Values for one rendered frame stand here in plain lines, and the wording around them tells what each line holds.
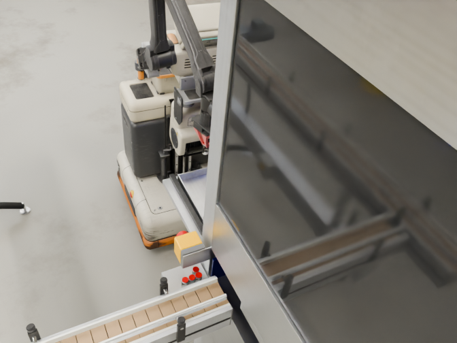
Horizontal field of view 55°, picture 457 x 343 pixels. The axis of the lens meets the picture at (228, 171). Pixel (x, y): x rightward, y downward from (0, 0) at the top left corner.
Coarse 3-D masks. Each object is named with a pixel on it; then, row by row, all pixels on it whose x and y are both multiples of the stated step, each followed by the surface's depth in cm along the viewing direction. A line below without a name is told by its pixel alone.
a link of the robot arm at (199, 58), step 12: (168, 0) 135; (180, 0) 134; (180, 12) 133; (180, 24) 133; (192, 24) 133; (180, 36) 136; (192, 36) 132; (192, 48) 132; (204, 48) 133; (192, 60) 132; (204, 60) 132; (192, 72) 135; (204, 72) 135; (204, 84) 130
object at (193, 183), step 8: (184, 176) 171; (192, 176) 173; (200, 176) 174; (184, 184) 170; (192, 184) 171; (200, 184) 171; (184, 192) 166; (192, 192) 168; (200, 192) 168; (192, 200) 160; (200, 200) 165; (200, 208) 162; (200, 216) 155
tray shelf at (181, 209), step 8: (176, 176) 173; (168, 184) 170; (168, 192) 168; (176, 192) 167; (176, 200) 164; (176, 208) 163; (184, 208) 161; (184, 216) 158; (184, 224) 158; (192, 224) 156
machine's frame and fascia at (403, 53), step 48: (288, 0) 68; (336, 0) 58; (384, 0) 51; (432, 0) 45; (336, 48) 60; (384, 48) 53; (432, 48) 47; (432, 96) 48; (240, 240) 111; (240, 288) 118; (288, 336) 97
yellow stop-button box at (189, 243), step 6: (186, 234) 133; (192, 234) 134; (174, 240) 133; (180, 240) 131; (186, 240) 132; (192, 240) 132; (198, 240) 132; (174, 246) 135; (180, 246) 130; (186, 246) 130; (192, 246) 130; (198, 246) 130; (204, 246) 131; (180, 252) 130; (186, 252) 128; (192, 252) 129; (180, 258) 132; (180, 264) 133
